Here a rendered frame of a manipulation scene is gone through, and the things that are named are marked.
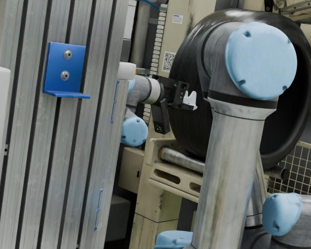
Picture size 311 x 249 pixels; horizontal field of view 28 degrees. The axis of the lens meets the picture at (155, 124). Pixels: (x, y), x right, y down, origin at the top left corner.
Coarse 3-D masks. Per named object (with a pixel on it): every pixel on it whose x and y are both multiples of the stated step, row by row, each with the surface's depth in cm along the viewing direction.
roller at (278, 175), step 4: (272, 168) 222; (276, 168) 221; (280, 168) 220; (284, 168) 220; (264, 172) 225; (268, 172) 223; (272, 172) 222; (276, 172) 221; (280, 172) 220; (284, 172) 219; (288, 172) 221; (272, 176) 223; (276, 176) 221; (280, 176) 220; (284, 176) 220; (288, 176) 222
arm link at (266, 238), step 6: (270, 234) 119; (258, 240) 118; (264, 240) 117; (270, 240) 116; (276, 240) 110; (258, 246) 117; (264, 246) 115; (270, 246) 112; (276, 246) 110; (282, 246) 109; (288, 246) 109; (294, 246) 108
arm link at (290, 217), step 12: (264, 204) 112; (276, 204) 108; (288, 204) 107; (300, 204) 108; (264, 216) 111; (276, 216) 107; (288, 216) 107; (300, 216) 107; (264, 228) 111; (276, 228) 108; (288, 228) 107; (300, 228) 108; (288, 240) 108; (300, 240) 108
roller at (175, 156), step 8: (160, 152) 222; (168, 152) 219; (176, 152) 218; (168, 160) 220; (176, 160) 216; (184, 160) 214; (192, 160) 212; (200, 160) 210; (192, 168) 212; (200, 168) 209
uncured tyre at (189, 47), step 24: (288, 24) 204; (192, 48) 200; (192, 72) 196; (288, 96) 234; (192, 120) 199; (288, 120) 232; (192, 144) 206; (264, 144) 231; (288, 144) 217; (264, 168) 211
